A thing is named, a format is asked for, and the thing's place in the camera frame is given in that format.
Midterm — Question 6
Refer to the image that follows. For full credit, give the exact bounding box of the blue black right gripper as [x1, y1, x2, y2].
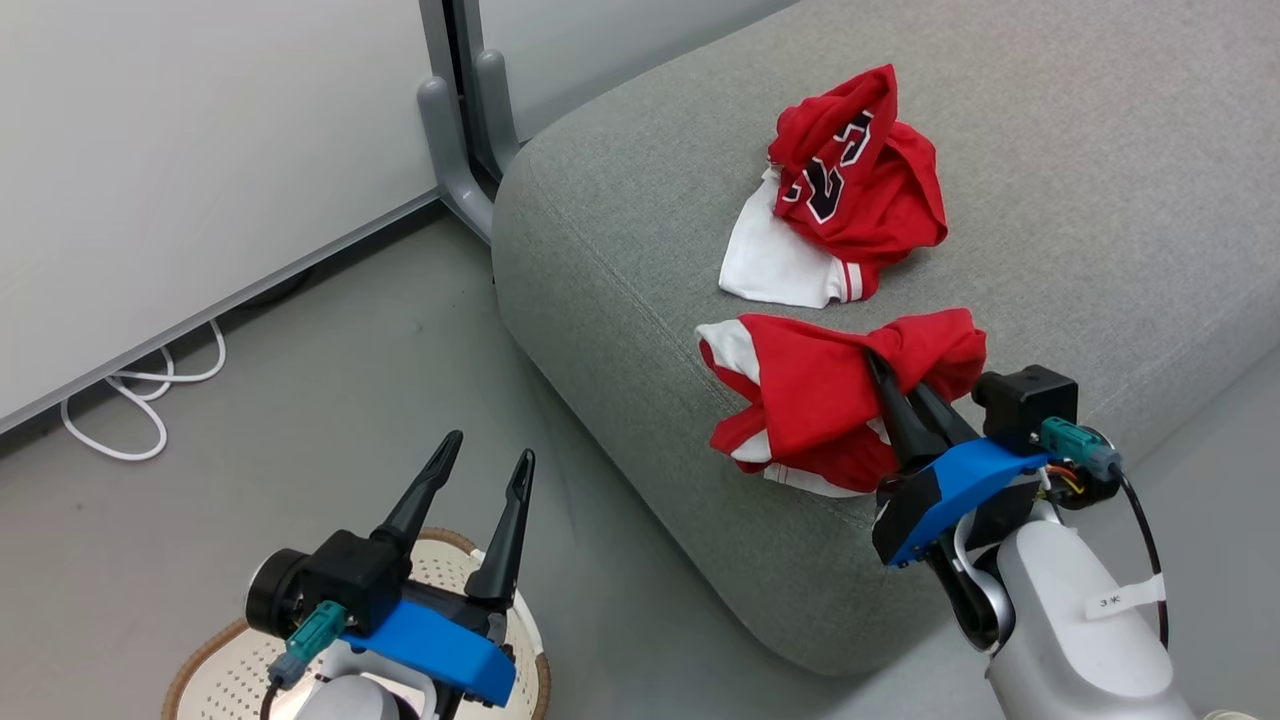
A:
[864, 350, 1123, 570]

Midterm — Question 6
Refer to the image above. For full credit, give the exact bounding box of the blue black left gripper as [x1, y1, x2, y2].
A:
[247, 430, 537, 710]

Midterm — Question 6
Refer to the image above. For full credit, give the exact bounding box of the red garment with white trim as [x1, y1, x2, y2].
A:
[696, 308, 989, 499]

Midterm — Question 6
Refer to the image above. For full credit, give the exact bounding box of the red jersey with black number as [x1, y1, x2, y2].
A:
[718, 64, 949, 310]

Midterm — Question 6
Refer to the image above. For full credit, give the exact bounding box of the beige perforated plastic laundry basket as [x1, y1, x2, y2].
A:
[162, 527, 553, 720]

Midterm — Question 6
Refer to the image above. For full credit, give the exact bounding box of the grey fabric sofa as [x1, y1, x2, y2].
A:
[490, 0, 1280, 678]

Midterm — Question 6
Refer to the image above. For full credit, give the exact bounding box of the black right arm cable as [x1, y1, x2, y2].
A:
[1038, 417, 1172, 651]

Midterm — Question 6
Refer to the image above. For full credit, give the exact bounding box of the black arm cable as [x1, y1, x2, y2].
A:
[1038, 417, 1172, 651]
[260, 600, 350, 720]

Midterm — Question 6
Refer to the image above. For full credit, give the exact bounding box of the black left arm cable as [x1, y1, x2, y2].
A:
[260, 600, 350, 720]

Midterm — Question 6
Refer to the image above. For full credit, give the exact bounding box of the white cable label tag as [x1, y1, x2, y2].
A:
[1084, 574, 1168, 622]

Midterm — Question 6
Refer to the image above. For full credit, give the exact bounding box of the white floor cable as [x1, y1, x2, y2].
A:
[60, 318, 228, 462]

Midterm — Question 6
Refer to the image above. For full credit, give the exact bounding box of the grey metal partition frame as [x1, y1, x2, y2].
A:
[417, 0, 523, 244]

